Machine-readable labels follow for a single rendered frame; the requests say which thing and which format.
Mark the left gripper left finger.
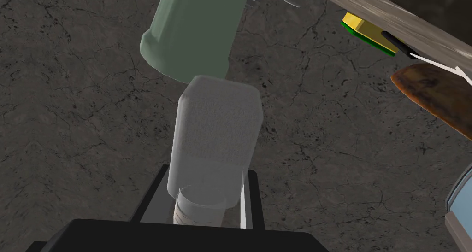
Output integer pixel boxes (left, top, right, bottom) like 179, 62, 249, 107
130, 165, 175, 225

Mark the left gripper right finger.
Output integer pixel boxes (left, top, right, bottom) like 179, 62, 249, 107
240, 169, 266, 231

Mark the clear grey shaker bottle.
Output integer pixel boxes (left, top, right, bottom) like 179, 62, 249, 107
166, 74, 265, 227

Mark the pale green bottle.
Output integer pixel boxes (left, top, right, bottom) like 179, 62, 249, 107
139, 0, 252, 85

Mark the yellow and green sponge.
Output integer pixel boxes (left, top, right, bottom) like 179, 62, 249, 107
341, 12, 403, 58

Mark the pale blue bowl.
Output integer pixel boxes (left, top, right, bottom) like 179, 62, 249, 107
444, 163, 472, 252

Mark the brown bread loaf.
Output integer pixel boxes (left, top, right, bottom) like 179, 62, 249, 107
390, 63, 472, 141

